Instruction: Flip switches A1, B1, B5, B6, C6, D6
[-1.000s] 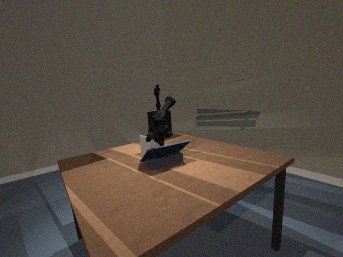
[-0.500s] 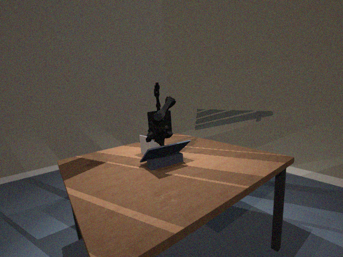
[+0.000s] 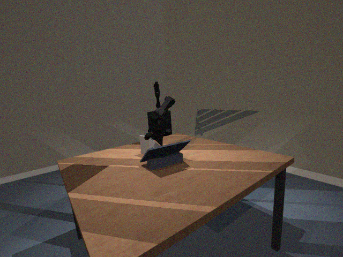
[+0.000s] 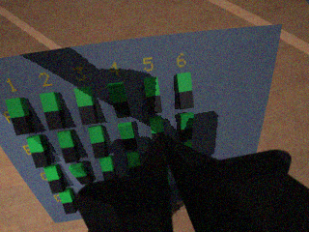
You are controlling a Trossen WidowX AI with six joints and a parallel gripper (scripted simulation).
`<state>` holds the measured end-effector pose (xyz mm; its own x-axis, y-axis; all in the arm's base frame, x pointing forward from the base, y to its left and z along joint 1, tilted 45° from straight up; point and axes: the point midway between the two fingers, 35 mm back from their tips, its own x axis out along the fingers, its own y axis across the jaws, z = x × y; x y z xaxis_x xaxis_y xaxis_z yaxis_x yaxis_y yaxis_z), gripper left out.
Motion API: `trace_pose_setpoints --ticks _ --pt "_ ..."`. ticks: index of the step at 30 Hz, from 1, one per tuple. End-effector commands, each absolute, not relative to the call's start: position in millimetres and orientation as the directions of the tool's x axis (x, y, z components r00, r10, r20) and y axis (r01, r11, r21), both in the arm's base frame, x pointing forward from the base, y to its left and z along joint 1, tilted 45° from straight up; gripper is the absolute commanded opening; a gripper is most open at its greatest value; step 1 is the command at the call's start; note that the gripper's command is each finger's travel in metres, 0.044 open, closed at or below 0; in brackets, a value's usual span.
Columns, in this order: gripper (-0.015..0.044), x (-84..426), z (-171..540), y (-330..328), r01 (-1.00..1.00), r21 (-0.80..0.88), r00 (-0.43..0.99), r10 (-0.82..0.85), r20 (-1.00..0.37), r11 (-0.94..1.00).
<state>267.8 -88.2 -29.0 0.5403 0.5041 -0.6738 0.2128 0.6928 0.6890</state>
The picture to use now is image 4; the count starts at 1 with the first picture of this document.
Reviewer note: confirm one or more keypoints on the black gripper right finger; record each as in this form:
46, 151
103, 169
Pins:
200, 179

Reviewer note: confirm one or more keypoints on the blue-grey switch panel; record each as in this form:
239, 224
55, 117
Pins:
89, 113

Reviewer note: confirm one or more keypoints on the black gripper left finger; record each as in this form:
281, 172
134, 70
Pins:
145, 191

